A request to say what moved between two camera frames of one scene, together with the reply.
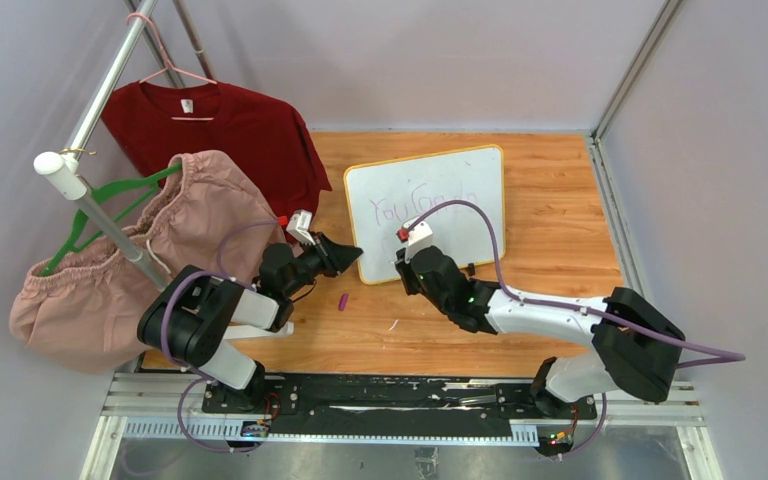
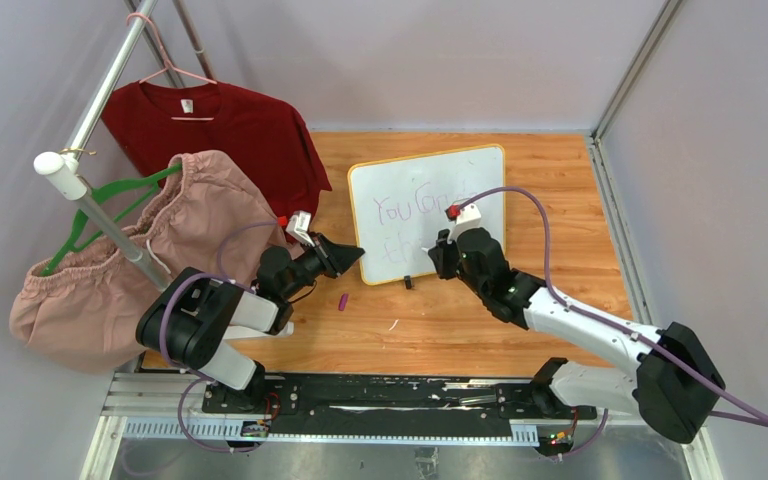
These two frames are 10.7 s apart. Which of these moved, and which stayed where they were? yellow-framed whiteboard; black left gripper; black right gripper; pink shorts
Moved: black right gripper
Stayed: pink shorts; black left gripper; yellow-framed whiteboard
